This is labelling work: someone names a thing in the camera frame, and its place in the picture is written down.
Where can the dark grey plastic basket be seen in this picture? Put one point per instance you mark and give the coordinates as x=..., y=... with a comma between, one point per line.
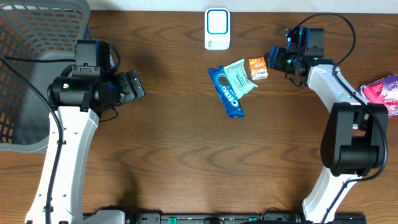
x=39, y=38

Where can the teal packet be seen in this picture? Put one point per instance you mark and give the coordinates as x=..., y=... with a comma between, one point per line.
x=238, y=79

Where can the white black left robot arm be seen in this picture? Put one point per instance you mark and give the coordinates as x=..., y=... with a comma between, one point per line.
x=76, y=100

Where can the white barcode scanner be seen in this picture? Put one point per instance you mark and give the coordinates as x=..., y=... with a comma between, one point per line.
x=217, y=28

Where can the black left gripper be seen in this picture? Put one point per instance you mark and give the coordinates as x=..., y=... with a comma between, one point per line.
x=125, y=90

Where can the purple red tissue pack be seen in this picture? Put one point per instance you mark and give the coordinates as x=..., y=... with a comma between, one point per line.
x=383, y=91

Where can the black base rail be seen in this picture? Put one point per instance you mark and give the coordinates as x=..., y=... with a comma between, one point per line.
x=156, y=218

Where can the orange tissue pocket pack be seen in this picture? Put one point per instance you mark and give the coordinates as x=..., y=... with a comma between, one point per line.
x=258, y=68

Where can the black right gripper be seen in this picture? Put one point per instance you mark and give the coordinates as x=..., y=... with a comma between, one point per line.
x=280, y=61

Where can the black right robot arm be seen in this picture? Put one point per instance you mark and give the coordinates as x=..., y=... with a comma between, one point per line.
x=354, y=147

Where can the blue snack bar wrapper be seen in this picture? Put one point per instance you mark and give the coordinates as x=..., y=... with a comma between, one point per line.
x=225, y=92

